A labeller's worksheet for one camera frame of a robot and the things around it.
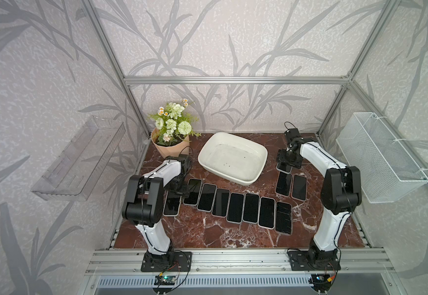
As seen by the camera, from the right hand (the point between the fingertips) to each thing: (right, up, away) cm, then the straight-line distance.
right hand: (283, 160), depth 97 cm
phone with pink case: (-32, -10, -42) cm, 54 cm away
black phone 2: (-18, -23, -8) cm, 31 cm away
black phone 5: (+2, -5, +7) cm, 9 cm away
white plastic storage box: (-23, -1, +12) cm, 26 cm away
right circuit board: (+7, -47, -25) cm, 53 cm away
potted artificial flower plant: (-55, +16, -13) cm, 59 cm away
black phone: (-58, -22, -5) cm, 62 cm away
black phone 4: (-4, -26, -12) cm, 29 cm away
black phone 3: (-11, -25, -10) cm, 29 cm away
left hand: (-56, -17, -6) cm, 59 cm away
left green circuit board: (-55, -45, -26) cm, 76 cm away
